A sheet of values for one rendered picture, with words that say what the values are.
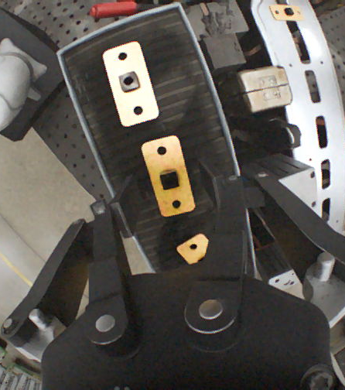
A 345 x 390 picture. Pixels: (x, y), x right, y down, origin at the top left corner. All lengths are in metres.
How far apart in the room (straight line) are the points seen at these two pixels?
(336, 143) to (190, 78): 0.41
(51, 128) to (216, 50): 0.63
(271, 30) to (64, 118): 0.66
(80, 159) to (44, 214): 1.18
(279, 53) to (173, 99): 0.30
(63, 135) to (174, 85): 0.60
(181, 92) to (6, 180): 1.90
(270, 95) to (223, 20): 0.13
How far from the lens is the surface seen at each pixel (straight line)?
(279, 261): 0.55
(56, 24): 0.88
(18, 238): 2.25
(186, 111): 0.21
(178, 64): 0.21
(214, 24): 0.34
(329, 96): 0.52
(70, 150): 0.75
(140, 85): 0.21
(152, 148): 0.21
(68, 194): 1.66
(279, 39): 0.47
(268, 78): 0.33
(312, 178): 0.35
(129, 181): 0.18
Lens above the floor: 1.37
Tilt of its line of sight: 69 degrees down
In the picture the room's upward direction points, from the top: 178 degrees clockwise
